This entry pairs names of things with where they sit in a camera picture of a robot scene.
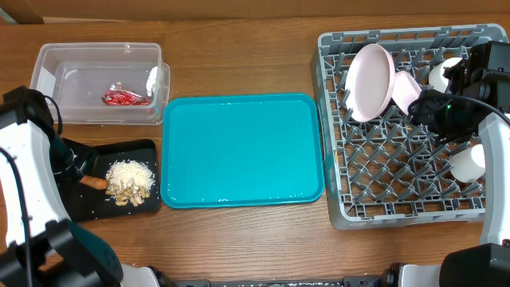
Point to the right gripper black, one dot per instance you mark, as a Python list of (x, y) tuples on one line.
[(423, 114)]

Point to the pink bowl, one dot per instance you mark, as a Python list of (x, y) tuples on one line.
[(406, 90)]

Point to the food scraps rice and peanuts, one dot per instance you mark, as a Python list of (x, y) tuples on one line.
[(129, 182)]

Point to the pink plate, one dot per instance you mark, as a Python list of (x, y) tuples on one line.
[(370, 83)]

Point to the white tissue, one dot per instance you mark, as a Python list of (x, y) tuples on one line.
[(152, 81)]

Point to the black plastic tray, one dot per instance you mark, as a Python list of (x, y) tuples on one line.
[(84, 203)]

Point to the red snack wrapper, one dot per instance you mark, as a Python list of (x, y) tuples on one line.
[(118, 95)]

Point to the white paper cup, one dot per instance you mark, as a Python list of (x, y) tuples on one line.
[(468, 165)]

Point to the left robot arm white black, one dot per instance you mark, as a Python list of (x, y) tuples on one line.
[(45, 247)]

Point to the teal serving tray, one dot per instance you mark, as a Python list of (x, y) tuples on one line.
[(229, 151)]

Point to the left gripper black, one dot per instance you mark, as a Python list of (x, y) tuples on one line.
[(87, 158)]

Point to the orange carrot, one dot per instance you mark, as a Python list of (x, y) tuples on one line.
[(94, 182)]

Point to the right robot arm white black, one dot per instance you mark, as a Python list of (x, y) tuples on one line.
[(476, 101)]

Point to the white bowl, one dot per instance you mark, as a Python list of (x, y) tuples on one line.
[(436, 78)]

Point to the grey dishwasher rack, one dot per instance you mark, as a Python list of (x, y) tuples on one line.
[(387, 172)]

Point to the clear plastic bin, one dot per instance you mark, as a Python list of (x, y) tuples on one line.
[(77, 75)]

